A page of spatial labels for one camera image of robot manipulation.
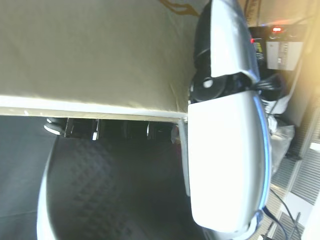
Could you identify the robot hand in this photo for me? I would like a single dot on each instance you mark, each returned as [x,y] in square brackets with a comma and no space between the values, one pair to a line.
[112,187]

